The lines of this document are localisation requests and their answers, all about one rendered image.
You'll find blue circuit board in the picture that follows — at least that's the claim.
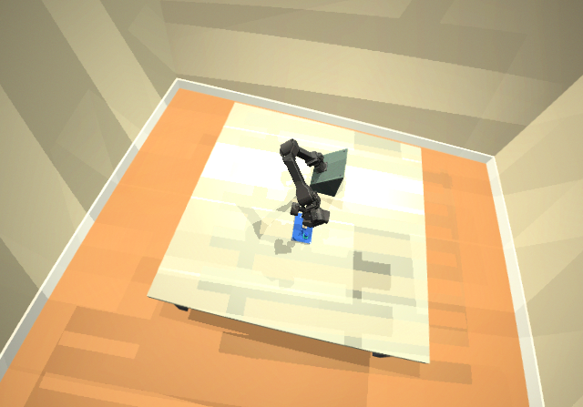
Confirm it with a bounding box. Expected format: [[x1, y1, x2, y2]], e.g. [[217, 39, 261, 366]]
[[291, 213, 312, 244]]

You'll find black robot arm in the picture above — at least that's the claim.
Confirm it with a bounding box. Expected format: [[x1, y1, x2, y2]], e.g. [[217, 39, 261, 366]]
[[280, 138, 327, 228]]

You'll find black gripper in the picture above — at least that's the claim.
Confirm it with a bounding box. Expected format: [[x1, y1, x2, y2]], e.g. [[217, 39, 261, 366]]
[[290, 202, 330, 224]]

